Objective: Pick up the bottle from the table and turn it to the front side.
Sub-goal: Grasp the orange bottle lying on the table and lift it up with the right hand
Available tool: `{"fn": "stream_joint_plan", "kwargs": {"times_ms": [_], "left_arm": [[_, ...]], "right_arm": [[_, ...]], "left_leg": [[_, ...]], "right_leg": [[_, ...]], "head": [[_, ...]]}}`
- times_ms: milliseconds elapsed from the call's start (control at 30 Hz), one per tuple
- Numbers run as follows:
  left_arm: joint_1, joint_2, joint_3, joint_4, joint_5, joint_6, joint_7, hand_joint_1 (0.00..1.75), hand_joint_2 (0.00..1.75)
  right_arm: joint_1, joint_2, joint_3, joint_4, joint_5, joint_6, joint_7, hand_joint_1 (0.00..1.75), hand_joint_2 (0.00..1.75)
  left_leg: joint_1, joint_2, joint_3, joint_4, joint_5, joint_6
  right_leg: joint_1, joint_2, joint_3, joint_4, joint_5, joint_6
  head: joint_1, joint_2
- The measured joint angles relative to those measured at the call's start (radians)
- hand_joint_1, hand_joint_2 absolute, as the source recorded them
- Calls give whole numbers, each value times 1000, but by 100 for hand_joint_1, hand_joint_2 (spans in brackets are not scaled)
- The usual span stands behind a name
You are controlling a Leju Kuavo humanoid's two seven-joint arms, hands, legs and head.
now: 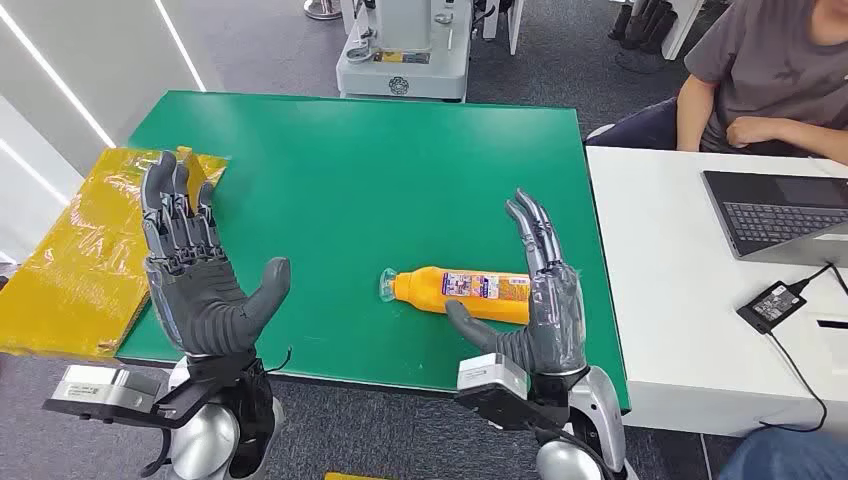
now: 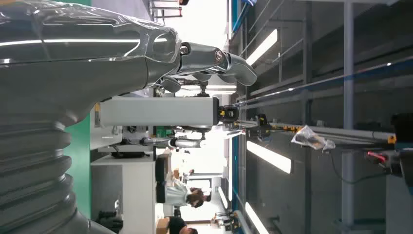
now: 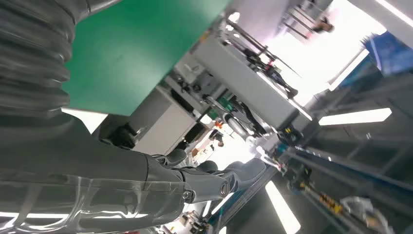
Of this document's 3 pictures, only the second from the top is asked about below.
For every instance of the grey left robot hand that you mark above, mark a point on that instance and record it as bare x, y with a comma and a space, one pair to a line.
64, 74

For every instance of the black camera rig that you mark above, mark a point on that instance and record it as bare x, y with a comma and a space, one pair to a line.
202, 92

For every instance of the black bag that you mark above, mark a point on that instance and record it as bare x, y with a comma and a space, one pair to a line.
109, 223

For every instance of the grey lifting column machine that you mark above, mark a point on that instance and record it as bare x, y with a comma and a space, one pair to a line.
161, 111

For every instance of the person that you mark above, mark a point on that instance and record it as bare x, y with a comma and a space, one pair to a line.
176, 195
177, 226

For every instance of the brown cardboard box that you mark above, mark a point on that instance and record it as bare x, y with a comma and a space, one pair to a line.
162, 226

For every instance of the overhead rail with yellow fittings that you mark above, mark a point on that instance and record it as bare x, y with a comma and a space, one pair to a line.
355, 133

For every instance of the rectangular ceiling light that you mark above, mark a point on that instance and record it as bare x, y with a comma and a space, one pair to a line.
222, 197
267, 156
263, 46
255, 219

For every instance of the grey metal desk frame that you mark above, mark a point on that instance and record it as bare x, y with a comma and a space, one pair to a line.
167, 8

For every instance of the crumpled clear plastic bag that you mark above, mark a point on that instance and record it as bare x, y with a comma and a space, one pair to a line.
311, 139

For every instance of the grey ceiling beam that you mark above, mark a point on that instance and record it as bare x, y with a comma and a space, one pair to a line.
347, 64

